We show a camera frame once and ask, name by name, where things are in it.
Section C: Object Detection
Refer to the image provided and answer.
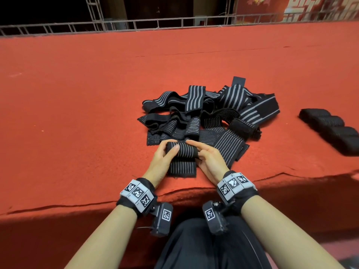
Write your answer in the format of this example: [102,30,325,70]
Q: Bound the red banner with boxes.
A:
[236,0,359,23]

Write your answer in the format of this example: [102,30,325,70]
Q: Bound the person's left hand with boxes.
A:
[143,139,181,188]

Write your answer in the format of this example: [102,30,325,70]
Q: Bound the person's right forearm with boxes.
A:
[241,195,329,269]

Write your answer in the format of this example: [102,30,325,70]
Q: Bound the metal railing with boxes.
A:
[0,11,359,37]

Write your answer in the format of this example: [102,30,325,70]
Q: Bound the black trousers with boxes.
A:
[154,217,273,269]

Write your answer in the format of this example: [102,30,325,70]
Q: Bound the person's left forearm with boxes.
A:
[64,205,138,269]

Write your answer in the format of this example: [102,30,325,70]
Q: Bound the pile of black straps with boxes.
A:
[137,76,281,168]

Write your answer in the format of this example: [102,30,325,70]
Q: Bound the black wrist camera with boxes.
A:
[150,201,174,238]
[202,200,230,235]

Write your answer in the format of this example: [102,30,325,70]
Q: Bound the grey metal stand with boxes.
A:
[339,255,359,269]

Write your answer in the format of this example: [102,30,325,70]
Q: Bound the metal truss column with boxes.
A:
[84,0,106,33]
[224,0,237,26]

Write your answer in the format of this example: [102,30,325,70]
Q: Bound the person's right hand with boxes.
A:
[185,139,231,185]

